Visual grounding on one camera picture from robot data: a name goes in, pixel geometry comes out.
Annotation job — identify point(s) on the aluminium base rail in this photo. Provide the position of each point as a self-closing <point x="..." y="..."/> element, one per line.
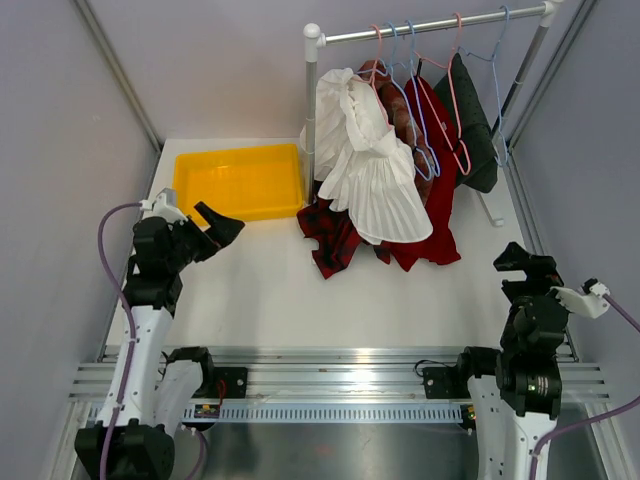
<point x="341" y="375"/>

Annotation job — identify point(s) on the dark grey dotted skirt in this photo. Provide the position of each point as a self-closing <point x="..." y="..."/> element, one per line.
<point x="475" y="131"/>

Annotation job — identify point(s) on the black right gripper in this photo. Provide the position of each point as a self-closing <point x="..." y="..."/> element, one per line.
<point x="541" y="271"/>

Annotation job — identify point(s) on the dark red plaid skirt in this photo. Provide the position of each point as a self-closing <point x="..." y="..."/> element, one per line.
<point x="336" y="236"/>

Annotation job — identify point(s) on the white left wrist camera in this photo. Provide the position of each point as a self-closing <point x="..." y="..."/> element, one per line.
<point x="164" y="205"/>

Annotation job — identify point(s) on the white pleated skirt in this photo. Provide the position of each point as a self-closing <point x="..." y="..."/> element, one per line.
<point x="365" y="171"/>

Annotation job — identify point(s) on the pink hanger with white skirt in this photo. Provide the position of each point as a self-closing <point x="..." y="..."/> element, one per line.
<point x="374" y="73"/>

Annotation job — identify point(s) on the solid red skirt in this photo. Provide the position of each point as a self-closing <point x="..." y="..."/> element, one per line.
<point x="440" y="247"/>

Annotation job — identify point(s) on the yellow plastic bin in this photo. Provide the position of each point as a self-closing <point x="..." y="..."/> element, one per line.
<point x="249" y="184"/>

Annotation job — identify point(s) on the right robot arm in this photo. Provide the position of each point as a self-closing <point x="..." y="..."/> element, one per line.
<point x="516" y="389"/>

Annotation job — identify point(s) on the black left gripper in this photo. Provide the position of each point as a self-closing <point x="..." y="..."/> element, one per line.
<point x="221" y="232"/>

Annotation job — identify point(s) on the slotted cable duct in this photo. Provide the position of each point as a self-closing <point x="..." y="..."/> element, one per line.
<point x="324" y="413"/>

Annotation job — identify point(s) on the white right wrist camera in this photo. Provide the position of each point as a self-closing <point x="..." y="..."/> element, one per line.
<point x="590" y="302"/>

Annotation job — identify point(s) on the red beige checked skirt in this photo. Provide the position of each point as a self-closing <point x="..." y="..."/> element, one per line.
<point x="398" y="117"/>

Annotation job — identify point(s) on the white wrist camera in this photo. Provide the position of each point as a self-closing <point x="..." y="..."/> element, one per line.
<point x="590" y="302"/>
<point x="164" y="205"/>

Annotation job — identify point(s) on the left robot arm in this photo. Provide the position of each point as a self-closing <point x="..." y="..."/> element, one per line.
<point x="133" y="435"/>

